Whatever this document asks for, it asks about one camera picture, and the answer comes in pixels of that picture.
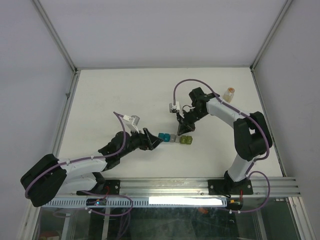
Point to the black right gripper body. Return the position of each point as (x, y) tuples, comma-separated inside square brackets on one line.
[(192, 117)]

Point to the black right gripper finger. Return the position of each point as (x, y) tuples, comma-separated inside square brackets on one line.
[(189, 128), (181, 125)]

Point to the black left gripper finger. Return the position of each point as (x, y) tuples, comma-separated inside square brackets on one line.
[(152, 145), (151, 139)]

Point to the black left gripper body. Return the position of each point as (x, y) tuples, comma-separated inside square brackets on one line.
[(136, 141)]

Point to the weekly pill organizer strip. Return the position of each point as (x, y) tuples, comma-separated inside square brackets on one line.
[(173, 138)]

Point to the clear glass pill bottle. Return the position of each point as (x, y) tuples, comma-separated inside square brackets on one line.
[(228, 94)]

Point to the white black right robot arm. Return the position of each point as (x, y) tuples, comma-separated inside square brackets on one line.
[(252, 139)]

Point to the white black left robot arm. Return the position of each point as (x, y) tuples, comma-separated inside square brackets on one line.
[(51, 176)]

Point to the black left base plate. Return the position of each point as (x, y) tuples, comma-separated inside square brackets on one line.
[(106, 188)]

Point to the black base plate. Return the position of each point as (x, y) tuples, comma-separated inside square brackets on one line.
[(228, 188), (106, 188)]

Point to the grey slotted cable duct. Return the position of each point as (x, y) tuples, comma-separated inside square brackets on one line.
[(138, 202)]

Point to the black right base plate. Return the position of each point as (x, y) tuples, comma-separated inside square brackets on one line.
[(228, 188)]

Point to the aluminium mounting rail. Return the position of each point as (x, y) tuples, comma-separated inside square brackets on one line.
[(276, 187)]

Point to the aluminium frame post right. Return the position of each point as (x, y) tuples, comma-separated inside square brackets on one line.
[(278, 20)]

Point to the aluminium frame post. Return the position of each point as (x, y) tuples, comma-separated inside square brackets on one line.
[(54, 34), (278, 20)]

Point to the aluminium frame post left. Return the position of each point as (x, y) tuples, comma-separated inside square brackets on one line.
[(54, 34)]

